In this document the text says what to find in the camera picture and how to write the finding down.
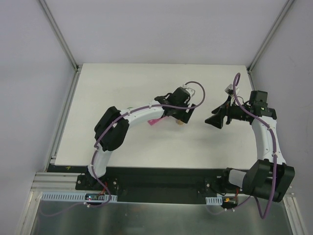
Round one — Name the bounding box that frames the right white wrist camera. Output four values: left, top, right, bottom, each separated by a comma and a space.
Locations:
224, 84, 240, 98

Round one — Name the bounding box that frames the right white cable duct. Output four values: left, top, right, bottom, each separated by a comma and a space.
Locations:
205, 195, 223, 206

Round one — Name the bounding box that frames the right aluminium frame post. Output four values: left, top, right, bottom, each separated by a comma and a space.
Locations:
246, 0, 296, 71

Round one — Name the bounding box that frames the left aluminium frame post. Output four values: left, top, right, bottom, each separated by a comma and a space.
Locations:
37, 0, 80, 71

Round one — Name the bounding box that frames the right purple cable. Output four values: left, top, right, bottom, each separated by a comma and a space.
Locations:
232, 72, 279, 219

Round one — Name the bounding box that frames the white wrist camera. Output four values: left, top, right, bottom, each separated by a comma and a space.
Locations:
224, 84, 240, 98
182, 85, 196, 98

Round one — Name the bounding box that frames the clear bottle with yellow pills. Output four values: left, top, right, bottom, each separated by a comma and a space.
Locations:
176, 120, 184, 125

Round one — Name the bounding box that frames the white cable duct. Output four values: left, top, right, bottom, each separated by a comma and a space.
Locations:
42, 192, 117, 203
205, 195, 223, 206

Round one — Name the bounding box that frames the aluminium frame post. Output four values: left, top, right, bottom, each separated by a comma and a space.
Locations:
246, 0, 296, 71
37, 0, 80, 71

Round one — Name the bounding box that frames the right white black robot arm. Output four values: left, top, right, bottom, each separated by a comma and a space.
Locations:
205, 89, 295, 202

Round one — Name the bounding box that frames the left white cable duct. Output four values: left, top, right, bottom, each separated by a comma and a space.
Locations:
42, 192, 117, 203

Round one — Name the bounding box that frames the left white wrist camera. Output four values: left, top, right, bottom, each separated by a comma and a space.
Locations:
182, 85, 196, 98

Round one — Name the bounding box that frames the pink weekly pill organizer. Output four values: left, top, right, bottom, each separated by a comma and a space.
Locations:
148, 117, 165, 126

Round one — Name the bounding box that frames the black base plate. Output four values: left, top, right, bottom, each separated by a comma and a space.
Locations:
48, 165, 240, 205

